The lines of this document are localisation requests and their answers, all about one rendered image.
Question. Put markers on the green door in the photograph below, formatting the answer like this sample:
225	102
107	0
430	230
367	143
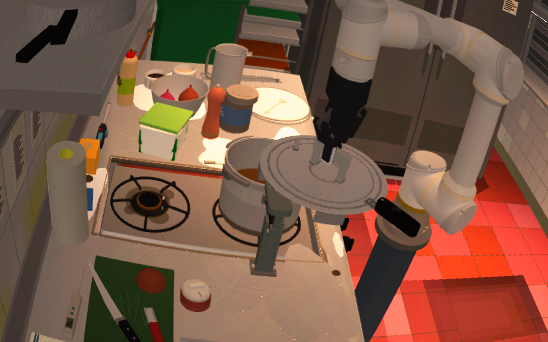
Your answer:
192	34

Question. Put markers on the steel refrigerator cabinet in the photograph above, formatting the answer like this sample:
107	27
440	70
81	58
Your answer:
411	111

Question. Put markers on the grey pressure cooker lid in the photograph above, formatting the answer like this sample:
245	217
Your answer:
295	188

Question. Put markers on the small cup of dark sauce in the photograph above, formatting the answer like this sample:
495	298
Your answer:
153	77

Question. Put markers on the green cutting board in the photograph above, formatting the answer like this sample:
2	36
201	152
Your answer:
128	308

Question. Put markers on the grey metal pitcher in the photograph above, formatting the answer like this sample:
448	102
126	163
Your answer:
227	68

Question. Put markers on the white round plate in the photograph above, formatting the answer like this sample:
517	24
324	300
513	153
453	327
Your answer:
284	107

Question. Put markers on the blue black lighter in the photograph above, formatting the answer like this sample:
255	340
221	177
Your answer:
101	133

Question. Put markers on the white paper towel roll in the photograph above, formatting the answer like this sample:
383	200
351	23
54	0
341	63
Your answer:
68	201

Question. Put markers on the grey range hood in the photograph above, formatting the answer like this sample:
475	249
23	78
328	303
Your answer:
64	77

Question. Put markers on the grey mixing bowl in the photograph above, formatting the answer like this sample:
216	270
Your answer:
171	105

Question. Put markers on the white probe thermometer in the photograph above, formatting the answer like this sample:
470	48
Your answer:
72	316

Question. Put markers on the small cream bowl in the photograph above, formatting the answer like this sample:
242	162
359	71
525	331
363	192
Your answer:
184	70

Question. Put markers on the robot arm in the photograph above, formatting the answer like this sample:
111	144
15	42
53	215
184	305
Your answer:
486	64

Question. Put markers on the brown jar with blue label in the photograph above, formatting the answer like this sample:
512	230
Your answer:
236	113

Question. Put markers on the yellow red-capped sauce bottle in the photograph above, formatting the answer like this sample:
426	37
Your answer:
127	81

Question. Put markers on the steel gas hob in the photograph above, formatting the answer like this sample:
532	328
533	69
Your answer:
201	231

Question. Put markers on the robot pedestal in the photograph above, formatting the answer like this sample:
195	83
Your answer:
385	274

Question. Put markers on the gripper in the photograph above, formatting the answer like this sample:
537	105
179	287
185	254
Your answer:
347	92

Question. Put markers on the brown broom stick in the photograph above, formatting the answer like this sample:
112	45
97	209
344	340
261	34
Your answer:
146	40

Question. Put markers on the grey wall vent grille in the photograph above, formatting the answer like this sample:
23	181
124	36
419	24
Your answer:
18	150
37	125

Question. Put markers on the red white kitchen timer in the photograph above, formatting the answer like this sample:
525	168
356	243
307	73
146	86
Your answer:
195	295

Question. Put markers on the white paper sheet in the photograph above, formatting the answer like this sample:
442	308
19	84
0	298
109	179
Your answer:
42	338

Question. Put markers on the small blue box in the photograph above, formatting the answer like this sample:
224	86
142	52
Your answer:
90	199

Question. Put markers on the grey pressure cooker pot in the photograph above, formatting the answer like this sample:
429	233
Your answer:
240	201

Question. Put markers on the louvred window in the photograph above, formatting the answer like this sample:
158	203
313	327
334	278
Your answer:
537	42

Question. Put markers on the red tomato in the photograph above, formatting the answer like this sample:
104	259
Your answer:
151	280

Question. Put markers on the black burner grate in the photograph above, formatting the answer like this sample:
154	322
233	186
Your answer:
227	231
149	203

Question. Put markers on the white box with green lid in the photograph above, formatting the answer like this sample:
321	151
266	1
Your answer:
162	137

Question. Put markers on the orange pepper mill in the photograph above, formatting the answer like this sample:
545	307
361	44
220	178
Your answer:
213	115

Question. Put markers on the white wall notice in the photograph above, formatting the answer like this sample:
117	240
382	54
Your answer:
510	6

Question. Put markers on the steel tongs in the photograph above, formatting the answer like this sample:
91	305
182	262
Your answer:
261	78

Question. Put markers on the orange box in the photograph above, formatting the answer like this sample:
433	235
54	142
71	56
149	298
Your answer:
90	156

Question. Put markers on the pink red onion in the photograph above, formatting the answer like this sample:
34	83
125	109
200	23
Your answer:
167	96

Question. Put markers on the red brown onion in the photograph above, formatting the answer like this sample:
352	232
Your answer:
188	94

